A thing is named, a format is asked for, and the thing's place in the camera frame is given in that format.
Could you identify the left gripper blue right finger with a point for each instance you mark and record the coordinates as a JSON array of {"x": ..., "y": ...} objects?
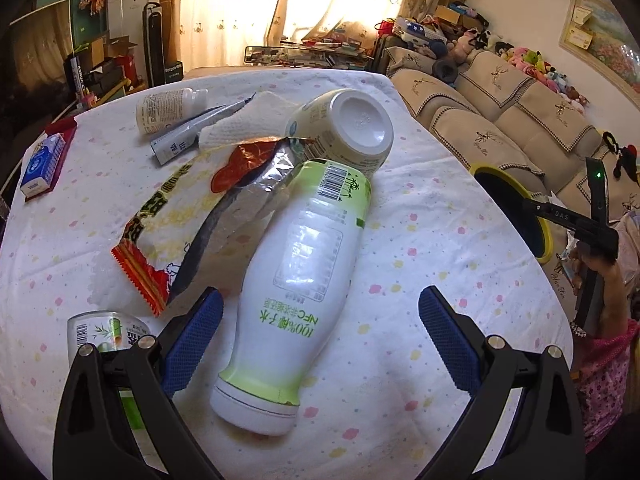
[{"x": 522, "y": 420}]

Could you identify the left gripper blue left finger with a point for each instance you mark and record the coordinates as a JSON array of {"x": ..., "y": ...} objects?
[{"x": 93, "y": 438}]

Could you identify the green white drink can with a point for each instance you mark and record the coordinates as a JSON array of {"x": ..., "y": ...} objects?
[{"x": 106, "y": 330}]

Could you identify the foil snack bag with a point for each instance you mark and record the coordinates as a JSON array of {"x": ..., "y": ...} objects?
[{"x": 203, "y": 202}]

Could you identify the white green coconut water bottle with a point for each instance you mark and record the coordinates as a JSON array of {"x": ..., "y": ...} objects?
[{"x": 292, "y": 296}]

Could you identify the white round yogurt cup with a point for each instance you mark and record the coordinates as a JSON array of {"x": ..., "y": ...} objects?
[{"x": 346, "y": 126}]

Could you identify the silver blue toothpaste tube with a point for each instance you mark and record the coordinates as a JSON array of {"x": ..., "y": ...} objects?
[{"x": 178, "y": 139}]

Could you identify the small white pill bottle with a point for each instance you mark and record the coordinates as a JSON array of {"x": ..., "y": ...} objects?
[{"x": 161, "y": 110}]

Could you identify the yellow rimmed black trash bin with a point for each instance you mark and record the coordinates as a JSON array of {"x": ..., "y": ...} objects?
[{"x": 513, "y": 200}]

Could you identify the person's right hand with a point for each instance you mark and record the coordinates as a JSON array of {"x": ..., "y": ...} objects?
[{"x": 576, "y": 264}]

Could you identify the beige sectional sofa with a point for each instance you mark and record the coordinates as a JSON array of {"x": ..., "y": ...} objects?
[{"x": 495, "y": 115}]

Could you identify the framed flower painting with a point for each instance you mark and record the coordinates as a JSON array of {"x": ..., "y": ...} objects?
[{"x": 596, "y": 34}]

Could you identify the pile of plush toys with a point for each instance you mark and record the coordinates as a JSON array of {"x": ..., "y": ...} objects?
[{"x": 530, "y": 62}]

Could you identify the white dotted tablecloth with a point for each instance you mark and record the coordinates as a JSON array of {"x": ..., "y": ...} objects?
[{"x": 378, "y": 401}]

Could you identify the blue tissue pack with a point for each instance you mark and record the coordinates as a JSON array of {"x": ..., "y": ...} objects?
[{"x": 42, "y": 165}]

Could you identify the cluttered low glass table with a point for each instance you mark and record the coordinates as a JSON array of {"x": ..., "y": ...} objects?
[{"x": 314, "y": 53}]

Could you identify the black flat television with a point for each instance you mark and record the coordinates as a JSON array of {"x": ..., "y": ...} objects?
[{"x": 40, "y": 43}]

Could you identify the black tower fan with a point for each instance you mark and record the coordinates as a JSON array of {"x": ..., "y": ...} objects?
[{"x": 153, "y": 47}]

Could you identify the cream floral curtains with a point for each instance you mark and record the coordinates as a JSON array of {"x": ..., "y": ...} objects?
[{"x": 212, "y": 33}]

